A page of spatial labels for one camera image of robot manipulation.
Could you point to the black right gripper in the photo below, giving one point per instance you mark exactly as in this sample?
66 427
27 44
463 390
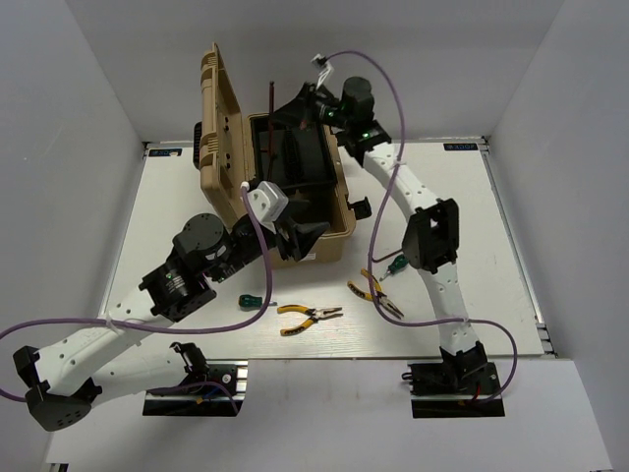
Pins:
296 113

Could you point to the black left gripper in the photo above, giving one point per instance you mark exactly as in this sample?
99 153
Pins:
302 237

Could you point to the dark hex key large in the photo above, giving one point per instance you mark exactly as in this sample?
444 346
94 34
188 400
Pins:
294 113

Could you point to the tan plastic toolbox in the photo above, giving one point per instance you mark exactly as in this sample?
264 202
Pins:
224 157

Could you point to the dark hex key small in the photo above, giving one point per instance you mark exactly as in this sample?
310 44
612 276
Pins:
380 259

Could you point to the green stubby screwdriver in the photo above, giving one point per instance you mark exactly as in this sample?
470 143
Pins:
398 264
248 302

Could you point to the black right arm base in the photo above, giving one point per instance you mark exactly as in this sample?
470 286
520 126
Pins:
435 394

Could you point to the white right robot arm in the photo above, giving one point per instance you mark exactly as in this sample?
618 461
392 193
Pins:
431 239

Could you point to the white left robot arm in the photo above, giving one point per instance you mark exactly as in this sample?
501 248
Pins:
67 379

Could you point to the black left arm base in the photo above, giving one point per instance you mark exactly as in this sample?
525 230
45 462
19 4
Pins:
219 393

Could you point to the black toolbox inner tray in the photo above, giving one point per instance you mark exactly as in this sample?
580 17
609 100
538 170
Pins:
303 164

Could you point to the yellow pliers centre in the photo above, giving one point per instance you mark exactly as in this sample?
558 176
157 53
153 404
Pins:
313 316

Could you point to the yellow pliers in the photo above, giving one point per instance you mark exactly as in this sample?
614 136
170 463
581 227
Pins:
377 294
313 316

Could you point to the yellow pliers right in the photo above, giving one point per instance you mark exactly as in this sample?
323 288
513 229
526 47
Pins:
377 294

